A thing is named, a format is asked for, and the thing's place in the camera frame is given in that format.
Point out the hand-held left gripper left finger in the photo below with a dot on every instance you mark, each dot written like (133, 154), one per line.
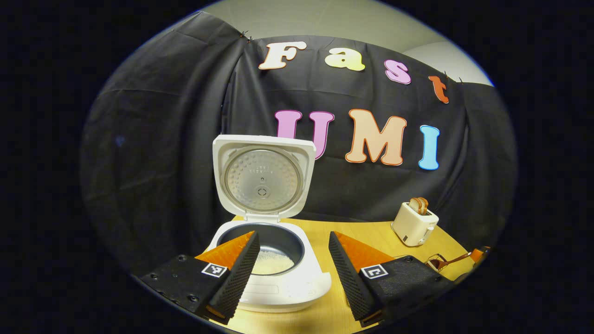
(241, 273)

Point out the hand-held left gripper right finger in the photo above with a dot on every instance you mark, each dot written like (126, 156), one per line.
(348, 278)

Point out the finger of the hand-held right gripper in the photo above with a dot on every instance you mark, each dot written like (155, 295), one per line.
(478, 255)

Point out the brown wooden spoon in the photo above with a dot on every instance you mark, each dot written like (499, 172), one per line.
(452, 260)

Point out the heap of white rice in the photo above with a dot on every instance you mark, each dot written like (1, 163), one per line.
(274, 264)

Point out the white rice cooker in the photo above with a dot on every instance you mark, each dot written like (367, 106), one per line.
(287, 292)

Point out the dark grey inner pot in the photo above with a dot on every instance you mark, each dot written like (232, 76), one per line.
(285, 239)

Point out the white toaster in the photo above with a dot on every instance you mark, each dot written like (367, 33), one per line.
(413, 227)

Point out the toast slice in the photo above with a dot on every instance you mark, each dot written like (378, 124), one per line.
(415, 206)
(424, 204)

